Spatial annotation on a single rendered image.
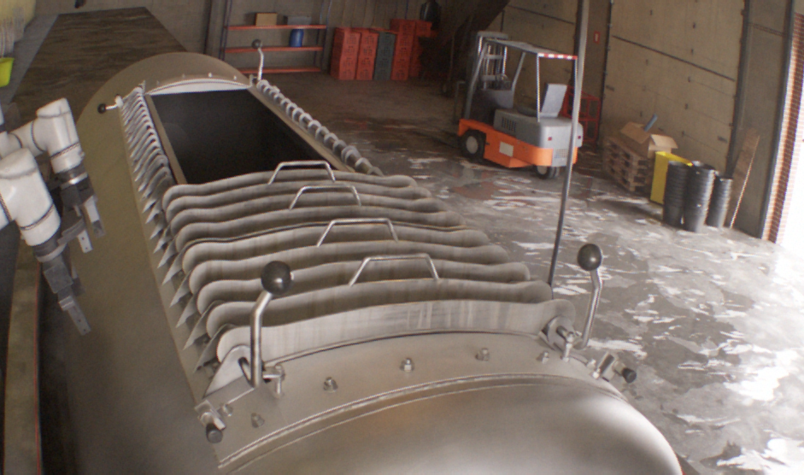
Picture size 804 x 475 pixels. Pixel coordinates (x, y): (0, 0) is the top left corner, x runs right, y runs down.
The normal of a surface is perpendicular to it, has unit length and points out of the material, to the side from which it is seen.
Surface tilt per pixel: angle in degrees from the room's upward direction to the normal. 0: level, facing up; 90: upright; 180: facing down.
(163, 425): 42
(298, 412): 21
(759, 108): 90
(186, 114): 100
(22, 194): 90
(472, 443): 36
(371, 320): 90
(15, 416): 0
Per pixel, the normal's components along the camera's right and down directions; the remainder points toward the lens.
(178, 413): -0.47, -0.71
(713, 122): -0.91, 0.05
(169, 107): 0.35, 0.56
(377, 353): 0.00, -0.91
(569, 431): 0.49, -0.52
